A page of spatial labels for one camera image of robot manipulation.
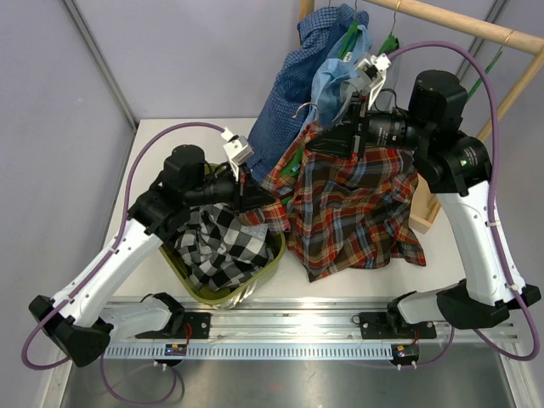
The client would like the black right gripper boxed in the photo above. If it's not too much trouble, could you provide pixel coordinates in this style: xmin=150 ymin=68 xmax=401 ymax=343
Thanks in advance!
xmin=307 ymin=91 xmax=433 ymax=164

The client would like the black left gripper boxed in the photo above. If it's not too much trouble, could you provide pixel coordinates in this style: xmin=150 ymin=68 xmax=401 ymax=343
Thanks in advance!
xmin=184 ymin=159 xmax=276 ymax=217

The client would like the green hanger of plaid shirt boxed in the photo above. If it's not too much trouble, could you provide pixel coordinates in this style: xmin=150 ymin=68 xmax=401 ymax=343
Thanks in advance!
xmin=279 ymin=102 xmax=320 ymax=205

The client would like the black white checkered shirt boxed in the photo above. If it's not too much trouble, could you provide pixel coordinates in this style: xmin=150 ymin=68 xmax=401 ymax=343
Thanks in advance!
xmin=174 ymin=204 xmax=274 ymax=292

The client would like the red plaid shirt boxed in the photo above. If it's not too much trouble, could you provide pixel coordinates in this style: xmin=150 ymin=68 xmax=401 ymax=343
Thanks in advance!
xmin=238 ymin=142 xmax=426 ymax=281

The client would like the green hanger with metal hook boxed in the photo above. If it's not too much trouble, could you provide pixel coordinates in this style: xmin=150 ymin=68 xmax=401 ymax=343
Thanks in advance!
xmin=465 ymin=31 xmax=505 ymax=103

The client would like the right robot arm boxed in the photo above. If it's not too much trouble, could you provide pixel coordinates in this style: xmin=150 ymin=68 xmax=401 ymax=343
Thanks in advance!
xmin=308 ymin=70 xmax=541 ymax=337

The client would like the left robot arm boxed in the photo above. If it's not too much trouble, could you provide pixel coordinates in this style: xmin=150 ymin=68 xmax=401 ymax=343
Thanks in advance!
xmin=29 ymin=140 xmax=274 ymax=367

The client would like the grey shirt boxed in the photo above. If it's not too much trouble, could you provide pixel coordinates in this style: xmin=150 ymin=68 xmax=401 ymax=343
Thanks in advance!
xmin=332 ymin=52 xmax=400 ymax=124

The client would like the light blue shirt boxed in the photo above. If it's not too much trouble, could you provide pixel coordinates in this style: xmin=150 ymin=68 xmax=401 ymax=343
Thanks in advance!
xmin=300 ymin=24 xmax=372 ymax=131

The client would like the dark blue checkered shirt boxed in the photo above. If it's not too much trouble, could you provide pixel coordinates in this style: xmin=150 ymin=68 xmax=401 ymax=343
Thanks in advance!
xmin=247 ymin=4 xmax=370 ymax=183

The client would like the green hanger of blue shirt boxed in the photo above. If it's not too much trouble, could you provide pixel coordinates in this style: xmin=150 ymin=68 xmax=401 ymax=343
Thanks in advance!
xmin=338 ymin=1 xmax=362 ymax=60

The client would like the green hanger of grey shirt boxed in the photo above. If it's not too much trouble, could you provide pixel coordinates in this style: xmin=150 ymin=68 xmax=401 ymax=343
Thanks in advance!
xmin=376 ymin=0 xmax=403 ymax=59

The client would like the olive green plastic basket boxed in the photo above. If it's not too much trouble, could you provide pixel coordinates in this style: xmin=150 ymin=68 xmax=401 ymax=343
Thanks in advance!
xmin=161 ymin=170 xmax=286 ymax=309

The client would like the wooden clothes rack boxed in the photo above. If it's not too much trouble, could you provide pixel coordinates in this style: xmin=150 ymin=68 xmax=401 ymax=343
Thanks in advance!
xmin=299 ymin=0 xmax=544 ymax=235

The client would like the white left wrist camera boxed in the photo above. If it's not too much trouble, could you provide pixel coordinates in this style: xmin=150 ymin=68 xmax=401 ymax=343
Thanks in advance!
xmin=221 ymin=128 xmax=254 ymax=179

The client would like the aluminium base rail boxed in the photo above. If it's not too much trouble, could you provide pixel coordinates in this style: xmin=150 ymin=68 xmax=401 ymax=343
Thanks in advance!
xmin=101 ymin=297 xmax=519 ymax=343

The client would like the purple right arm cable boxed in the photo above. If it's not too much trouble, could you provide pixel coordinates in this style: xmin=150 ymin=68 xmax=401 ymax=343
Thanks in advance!
xmin=352 ymin=40 xmax=539 ymax=370

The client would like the white slotted cable duct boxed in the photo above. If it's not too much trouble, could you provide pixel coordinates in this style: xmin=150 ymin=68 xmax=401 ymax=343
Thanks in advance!
xmin=105 ymin=343 xmax=393 ymax=360

